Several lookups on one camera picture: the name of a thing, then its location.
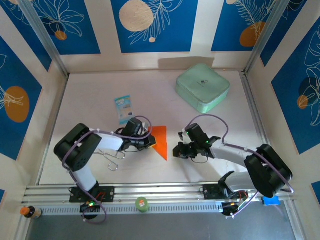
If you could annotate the black electronics board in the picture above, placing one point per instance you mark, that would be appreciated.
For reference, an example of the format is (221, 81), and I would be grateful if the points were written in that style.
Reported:
(228, 208)
(86, 207)

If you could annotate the green capped can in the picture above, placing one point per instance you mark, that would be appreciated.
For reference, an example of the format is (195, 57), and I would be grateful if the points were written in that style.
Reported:
(142, 203)

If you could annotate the mint green zip case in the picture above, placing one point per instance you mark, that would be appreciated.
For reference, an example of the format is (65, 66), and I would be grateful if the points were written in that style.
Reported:
(202, 85)

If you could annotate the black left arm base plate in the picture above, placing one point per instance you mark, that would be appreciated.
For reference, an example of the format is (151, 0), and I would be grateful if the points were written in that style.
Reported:
(110, 193)

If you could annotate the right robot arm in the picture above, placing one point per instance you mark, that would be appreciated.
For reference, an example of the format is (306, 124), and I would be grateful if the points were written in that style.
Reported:
(267, 170)

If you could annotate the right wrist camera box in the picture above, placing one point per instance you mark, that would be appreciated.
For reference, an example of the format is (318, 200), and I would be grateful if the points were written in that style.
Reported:
(196, 133)

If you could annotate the aluminium side rail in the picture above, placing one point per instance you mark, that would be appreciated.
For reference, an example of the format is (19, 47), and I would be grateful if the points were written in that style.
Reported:
(253, 105)

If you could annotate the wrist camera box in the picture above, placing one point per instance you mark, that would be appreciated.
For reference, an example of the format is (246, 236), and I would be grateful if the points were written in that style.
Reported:
(133, 126)
(196, 133)

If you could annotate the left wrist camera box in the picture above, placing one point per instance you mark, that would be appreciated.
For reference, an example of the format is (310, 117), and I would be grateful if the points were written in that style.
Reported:
(133, 126)

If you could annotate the blue box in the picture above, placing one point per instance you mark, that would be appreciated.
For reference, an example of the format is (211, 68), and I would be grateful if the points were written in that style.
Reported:
(271, 201)

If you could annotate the aluminium mounting rail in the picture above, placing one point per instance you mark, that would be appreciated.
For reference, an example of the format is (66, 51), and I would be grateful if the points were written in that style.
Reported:
(162, 190)

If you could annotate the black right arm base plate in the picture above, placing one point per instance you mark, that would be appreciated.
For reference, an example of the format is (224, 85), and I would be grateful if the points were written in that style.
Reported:
(208, 191)

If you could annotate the brown bottle orange cap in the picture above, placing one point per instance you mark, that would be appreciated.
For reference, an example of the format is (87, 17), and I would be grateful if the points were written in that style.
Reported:
(30, 212)

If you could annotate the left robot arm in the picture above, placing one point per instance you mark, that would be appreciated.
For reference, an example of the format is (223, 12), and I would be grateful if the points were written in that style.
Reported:
(75, 150)

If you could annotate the blue wet wipes packet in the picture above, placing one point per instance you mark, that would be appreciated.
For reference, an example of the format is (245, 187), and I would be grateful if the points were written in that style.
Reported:
(123, 106)

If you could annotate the aluminium frame post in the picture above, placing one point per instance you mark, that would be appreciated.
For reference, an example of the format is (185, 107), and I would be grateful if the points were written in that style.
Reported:
(265, 37)
(45, 37)

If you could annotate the orange cloth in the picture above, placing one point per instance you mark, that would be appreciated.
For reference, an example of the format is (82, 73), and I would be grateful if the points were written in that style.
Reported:
(161, 140)

